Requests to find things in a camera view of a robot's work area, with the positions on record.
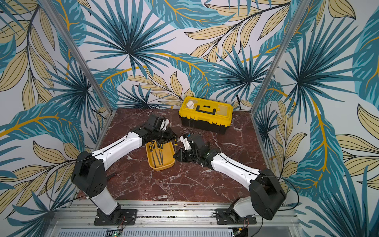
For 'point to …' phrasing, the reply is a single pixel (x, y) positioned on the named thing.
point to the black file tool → (159, 147)
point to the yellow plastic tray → (167, 152)
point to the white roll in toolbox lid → (190, 104)
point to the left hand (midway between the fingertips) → (177, 138)
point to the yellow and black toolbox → (206, 115)
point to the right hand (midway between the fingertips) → (174, 156)
